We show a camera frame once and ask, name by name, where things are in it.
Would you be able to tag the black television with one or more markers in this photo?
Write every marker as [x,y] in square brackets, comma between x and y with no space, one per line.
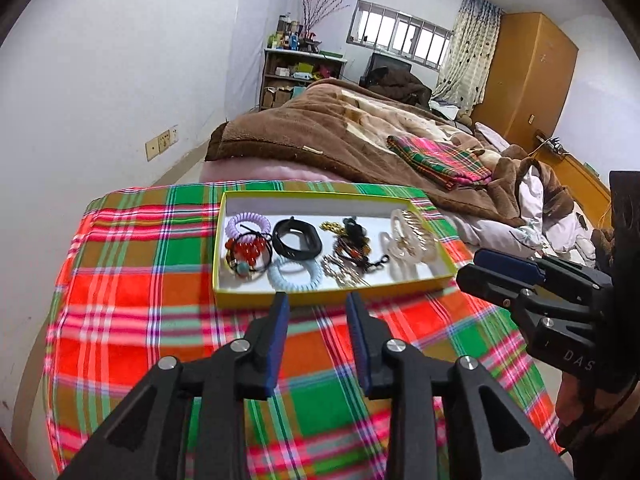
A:
[387,62]

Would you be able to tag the dark brown coat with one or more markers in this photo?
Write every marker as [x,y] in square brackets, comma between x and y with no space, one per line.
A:
[400,87]

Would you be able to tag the vase of dried branches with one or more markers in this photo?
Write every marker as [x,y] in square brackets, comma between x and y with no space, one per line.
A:
[312,17]

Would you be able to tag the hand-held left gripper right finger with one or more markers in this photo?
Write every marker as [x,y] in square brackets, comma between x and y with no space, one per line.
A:
[361,345]

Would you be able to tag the person's right hand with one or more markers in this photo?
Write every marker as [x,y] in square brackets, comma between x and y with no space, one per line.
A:
[575,405]

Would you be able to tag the brown fleece blanket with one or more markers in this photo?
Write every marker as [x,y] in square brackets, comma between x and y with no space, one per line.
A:
[300,125]

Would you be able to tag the wooden wardrobe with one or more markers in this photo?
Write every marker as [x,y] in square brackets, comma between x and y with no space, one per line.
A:
[530,75]

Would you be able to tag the pink bed sheet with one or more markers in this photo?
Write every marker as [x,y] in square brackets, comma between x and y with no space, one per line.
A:
[260,175]

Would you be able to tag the wooden side desk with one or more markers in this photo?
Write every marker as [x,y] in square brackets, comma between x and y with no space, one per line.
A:
[582,180]

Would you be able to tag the plaid cloth cover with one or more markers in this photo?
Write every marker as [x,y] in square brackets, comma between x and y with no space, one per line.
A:
[125,285]

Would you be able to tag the row of bottles on shelf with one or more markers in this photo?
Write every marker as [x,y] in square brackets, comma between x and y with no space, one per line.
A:
[290,40]

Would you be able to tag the white duvet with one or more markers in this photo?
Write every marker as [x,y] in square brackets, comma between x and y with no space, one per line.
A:
[530,210]

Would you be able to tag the patterned curtain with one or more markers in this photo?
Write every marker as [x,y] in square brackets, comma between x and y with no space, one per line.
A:
[467,55]

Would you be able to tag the gold metal hair clip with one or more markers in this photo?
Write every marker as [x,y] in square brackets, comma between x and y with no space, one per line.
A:
[345,272]

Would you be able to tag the yellow-green shallow cardboard box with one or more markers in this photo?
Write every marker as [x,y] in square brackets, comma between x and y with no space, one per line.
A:
[280,210]

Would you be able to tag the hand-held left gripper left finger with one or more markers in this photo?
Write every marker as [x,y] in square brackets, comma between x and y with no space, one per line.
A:
[277,345]

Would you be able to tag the barred window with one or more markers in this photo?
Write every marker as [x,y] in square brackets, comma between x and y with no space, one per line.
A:
[395,35]

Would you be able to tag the beige wall socket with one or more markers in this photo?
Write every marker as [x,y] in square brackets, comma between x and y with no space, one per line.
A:
[161,143]

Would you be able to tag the wooden shelf unit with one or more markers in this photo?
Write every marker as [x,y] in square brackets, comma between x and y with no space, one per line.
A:
[280,67]

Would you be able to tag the black wristband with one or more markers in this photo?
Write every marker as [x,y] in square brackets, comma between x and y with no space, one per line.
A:
[295,242]

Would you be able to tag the folded plaid cloth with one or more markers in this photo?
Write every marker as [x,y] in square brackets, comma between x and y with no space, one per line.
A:
[440,160]

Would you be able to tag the cardboard carton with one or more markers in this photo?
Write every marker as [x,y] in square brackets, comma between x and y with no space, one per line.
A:
[277,99]

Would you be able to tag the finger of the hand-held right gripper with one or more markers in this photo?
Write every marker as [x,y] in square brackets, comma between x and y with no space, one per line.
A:
[505,262]
[500,287]

